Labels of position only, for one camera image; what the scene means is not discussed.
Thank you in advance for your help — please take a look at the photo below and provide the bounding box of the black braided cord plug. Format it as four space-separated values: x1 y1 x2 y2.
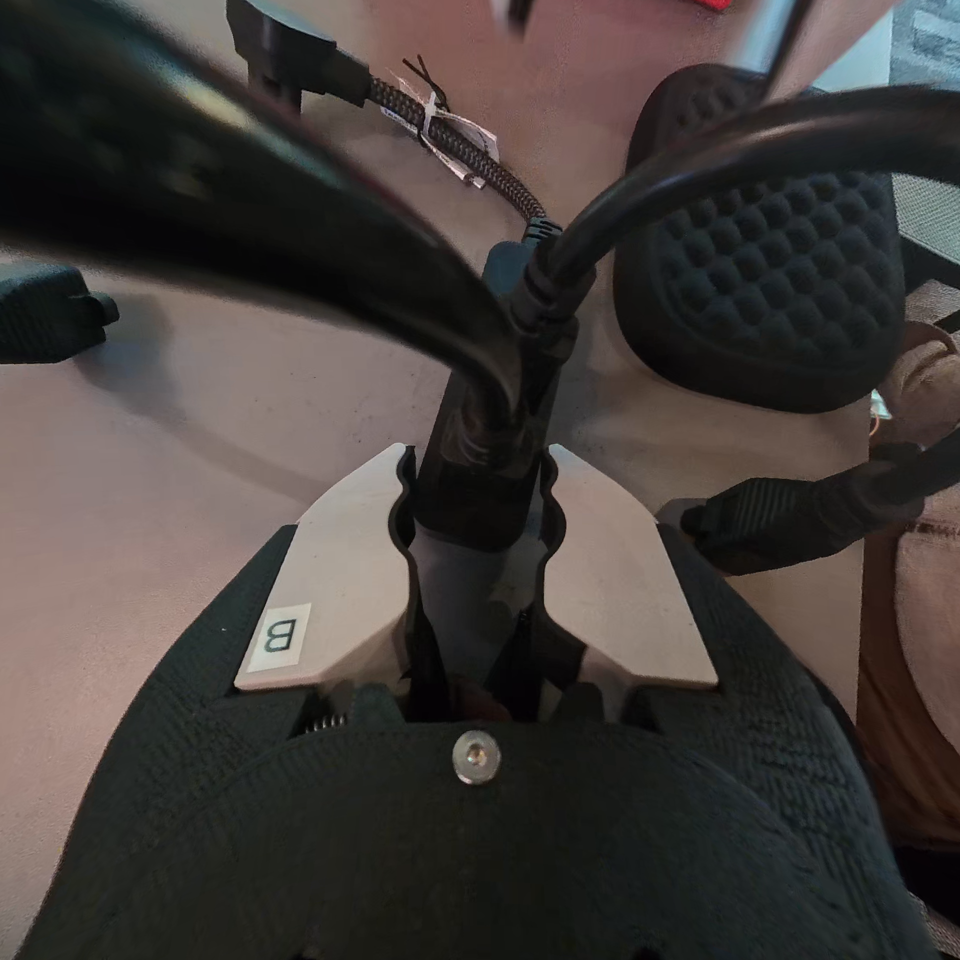
225 0 565 243

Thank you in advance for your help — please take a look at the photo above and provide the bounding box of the black power strip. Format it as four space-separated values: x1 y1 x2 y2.
412 240 580 555

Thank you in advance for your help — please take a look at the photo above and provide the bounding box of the black round fabric pad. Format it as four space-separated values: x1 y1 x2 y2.
613 63 909 414

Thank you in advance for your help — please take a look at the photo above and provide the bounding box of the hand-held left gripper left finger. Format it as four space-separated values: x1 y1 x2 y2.
234 442 453 723

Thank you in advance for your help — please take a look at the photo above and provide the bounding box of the black textured block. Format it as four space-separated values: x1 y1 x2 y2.
0 262 121 366

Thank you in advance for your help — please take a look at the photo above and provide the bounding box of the black power cord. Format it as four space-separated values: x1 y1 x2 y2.
0 0 545 481
510 84 960 579

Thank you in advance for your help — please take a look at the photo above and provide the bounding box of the person's left hand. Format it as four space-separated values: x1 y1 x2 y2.
450 675 513 723

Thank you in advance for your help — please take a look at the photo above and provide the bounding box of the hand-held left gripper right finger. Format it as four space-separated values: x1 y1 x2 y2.
502 442 721 723

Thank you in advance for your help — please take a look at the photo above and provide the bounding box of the white green cord label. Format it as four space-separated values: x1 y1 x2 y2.
378 56 502 189

